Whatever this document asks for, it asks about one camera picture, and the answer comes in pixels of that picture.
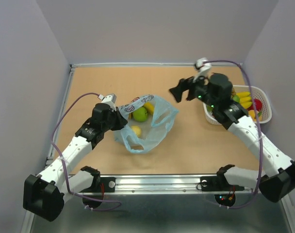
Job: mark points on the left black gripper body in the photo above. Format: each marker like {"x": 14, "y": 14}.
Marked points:
{"x": 112, "y": 124}

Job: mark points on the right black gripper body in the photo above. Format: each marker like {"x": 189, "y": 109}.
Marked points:
{"x": 205, "y": 97}

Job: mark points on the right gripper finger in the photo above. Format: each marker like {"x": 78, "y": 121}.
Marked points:
{"x": 191, "y": 87}
{"x": 180, "y": 88}

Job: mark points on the yellow pear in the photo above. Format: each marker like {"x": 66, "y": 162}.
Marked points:
{"x": 137, "y": 130}

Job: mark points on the blue plastic bag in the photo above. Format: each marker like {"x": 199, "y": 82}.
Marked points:
{"x": 154, "y": 130}

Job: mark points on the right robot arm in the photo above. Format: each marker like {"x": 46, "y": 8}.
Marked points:
{"x": 275, "y": 177}

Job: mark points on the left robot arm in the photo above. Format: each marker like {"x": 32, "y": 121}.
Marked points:
{"x": 46, "y": 193}

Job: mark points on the green apple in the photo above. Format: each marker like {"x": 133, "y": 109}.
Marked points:
{"x": 140, "y": 115}

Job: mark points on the yellow bananas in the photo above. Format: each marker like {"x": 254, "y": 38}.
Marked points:
{"x": 244, "y": 98}

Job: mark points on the orange peach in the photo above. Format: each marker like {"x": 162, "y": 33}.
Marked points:
{"x": 254, "y": 114}

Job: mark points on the red apple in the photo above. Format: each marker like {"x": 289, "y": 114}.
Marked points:
{"x": 258, "y": 105}

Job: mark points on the white perforated basket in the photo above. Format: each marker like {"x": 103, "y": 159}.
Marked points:
{"x": 257, "y": 93}

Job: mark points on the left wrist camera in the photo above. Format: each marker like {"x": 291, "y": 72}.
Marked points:
{"x": 109, "y": 99}

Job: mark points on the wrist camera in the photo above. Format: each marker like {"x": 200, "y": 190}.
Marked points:
{"x": 202, "y": 66}
{"x": 109, "y": 99}

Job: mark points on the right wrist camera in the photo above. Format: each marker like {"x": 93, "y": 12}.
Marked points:
{"x": 202, "y": 66}

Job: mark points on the aluminium mounting rail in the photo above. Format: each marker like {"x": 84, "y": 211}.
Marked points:
{"x": 177, "y": 184}

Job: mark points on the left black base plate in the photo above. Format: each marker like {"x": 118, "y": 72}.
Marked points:
{"x": 106, "y": 184}

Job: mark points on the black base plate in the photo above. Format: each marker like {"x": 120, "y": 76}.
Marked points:
{"x": 106, "y": 184}
{"x": 216, "y": 183}

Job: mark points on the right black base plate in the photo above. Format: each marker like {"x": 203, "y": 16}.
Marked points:
{"x": 216, "y": 183}

